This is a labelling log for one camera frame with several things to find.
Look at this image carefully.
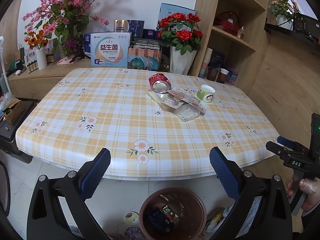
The green white paper cup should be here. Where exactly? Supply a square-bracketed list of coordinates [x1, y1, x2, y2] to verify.
[196, 85, 215, 103]

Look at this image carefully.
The orange flowers white vase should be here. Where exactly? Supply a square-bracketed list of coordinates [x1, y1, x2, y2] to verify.
[24, 29, 49, 70]

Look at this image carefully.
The crushed red soda can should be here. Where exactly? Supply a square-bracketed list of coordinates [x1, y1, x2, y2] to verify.
[149, 73, 171, 94]

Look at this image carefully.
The beige wrapper strip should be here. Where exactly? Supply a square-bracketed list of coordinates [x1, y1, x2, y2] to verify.
[146, 90, 175, 113]

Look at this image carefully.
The floral plastic packaging bag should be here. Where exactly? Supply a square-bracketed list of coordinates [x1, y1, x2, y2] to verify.
[168, 87, 208, 114]

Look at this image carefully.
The clear box of floss picks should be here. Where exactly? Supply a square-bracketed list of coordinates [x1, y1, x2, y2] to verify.
[175, 104, 200, 122]

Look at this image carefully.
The dark blue patterned box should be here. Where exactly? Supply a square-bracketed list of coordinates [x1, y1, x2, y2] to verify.
[128, 20, 145, 40]

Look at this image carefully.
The red rose bouquet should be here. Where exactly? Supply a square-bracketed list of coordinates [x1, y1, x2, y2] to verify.
[156, 12, 203, 55]

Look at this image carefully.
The wooden shelf unit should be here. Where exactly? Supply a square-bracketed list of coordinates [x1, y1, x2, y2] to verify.
[189, 0, 268, 94]

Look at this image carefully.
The small blue carton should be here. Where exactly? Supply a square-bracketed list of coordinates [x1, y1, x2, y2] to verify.
[227, 71, 238, 85]

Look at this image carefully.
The red teapot on shelf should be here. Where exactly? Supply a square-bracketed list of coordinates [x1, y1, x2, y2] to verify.
[213, 11, 240, 36]

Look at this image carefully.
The white rose vase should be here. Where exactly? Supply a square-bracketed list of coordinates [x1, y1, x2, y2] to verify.
[170, 46, 197, 75]

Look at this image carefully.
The small glass bottle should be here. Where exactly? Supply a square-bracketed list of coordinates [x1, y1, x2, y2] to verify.
[237, 26, 245, 40]

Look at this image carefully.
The low wooden cabinet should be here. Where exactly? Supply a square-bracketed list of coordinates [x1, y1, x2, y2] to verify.
[8, 59, 91, 100]

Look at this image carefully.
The brown round trash bin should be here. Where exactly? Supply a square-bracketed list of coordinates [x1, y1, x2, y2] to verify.
[139, 187, 207, 239]

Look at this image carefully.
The stack of pastel cups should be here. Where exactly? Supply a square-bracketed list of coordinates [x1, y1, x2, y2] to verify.
[198, 47, 213, 78]

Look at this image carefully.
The pink teal snack package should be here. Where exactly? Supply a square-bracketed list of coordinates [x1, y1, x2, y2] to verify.
[127, 48, 162, 71]

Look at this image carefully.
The blue probiotic box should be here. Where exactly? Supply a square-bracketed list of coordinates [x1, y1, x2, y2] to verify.
[91, 32, 131, 68]

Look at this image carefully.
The silver gold award box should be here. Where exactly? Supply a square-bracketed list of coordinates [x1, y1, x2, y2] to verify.
[114, 20, 130, 33]

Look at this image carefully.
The yellow plaid floral tablecloth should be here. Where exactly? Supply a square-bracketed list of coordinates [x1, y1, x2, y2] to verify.
[15, 68, 278, 180]

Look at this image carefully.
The pink cherry blossom plant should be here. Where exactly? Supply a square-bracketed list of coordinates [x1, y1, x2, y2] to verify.
[22, 0, 109, 56]

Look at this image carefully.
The person's right hand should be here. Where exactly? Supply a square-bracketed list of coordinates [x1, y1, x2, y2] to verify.
[298, 178, 319, 216]

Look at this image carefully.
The cardboard box on stool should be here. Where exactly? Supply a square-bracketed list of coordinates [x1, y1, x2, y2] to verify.
[3, 98, 25, 125]

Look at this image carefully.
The black grey packet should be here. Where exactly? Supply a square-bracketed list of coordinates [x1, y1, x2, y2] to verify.
[133, 38, 161, 50]

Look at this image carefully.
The rainbow candle blister card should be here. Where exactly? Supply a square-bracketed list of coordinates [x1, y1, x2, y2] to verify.
[156, 93, 184, 109]

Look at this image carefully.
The dark red cup white lid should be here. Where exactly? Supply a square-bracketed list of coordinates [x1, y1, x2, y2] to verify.
[217, 68, 229, 83]

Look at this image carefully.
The pink flowers white pot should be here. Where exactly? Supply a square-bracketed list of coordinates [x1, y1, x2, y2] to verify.
[269, 0, 301, 31]

